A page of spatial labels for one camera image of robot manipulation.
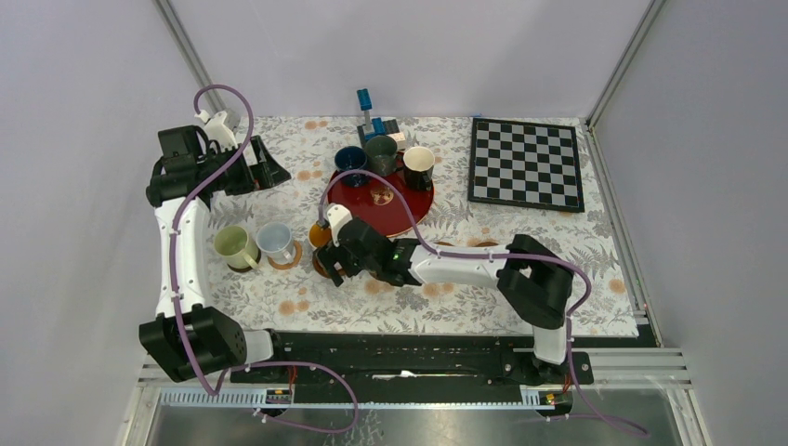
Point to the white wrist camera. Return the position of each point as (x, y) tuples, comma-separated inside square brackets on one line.
[(336, 215), (220, 127)]

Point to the dark blue mug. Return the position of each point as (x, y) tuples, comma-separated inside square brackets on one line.
[(352, 158)]

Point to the blue and black block toy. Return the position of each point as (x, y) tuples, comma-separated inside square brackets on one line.
[(372, 127)]

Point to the light blue mug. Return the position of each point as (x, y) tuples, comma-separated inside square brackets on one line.
[(275, 241)]

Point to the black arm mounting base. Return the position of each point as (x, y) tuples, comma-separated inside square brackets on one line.
[(400, 368)]

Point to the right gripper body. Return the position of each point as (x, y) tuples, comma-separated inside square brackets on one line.
[(361, 265)]

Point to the dark green mug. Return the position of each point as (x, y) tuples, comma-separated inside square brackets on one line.
[(382, 155)]

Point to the light green mug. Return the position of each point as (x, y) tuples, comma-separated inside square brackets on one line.
[(236, 246)]

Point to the dark brown wooden coaster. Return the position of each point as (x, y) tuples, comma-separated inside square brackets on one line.
[(248, 268)]

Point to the red round tray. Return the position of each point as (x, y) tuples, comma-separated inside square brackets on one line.
[(382, 206)]

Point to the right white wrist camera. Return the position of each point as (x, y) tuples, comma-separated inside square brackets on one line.
[(336, 215)]

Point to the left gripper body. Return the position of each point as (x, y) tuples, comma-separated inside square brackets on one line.
[(235, 178)]

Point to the aluminium rail frame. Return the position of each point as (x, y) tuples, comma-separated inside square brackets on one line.
[(649, 386)]

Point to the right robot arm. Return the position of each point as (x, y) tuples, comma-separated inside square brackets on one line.
[(533, 281)]

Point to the black mug cream inside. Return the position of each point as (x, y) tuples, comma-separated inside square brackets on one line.
[(418, 164)]

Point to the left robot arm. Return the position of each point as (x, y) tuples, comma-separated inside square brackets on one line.
[(186, 328)]

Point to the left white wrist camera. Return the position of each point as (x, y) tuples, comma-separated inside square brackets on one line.
[(220, 127)]

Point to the floral tablecloth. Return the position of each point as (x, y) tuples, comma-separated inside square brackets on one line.
[(301, 299)]

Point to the patterned mug orange inside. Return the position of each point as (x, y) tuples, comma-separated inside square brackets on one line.
[(320, 235)]

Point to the black and white chessboard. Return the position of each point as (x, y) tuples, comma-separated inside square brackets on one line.
[(524, 164)]

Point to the light wooden coaster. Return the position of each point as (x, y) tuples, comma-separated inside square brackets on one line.
[(293, 263)]

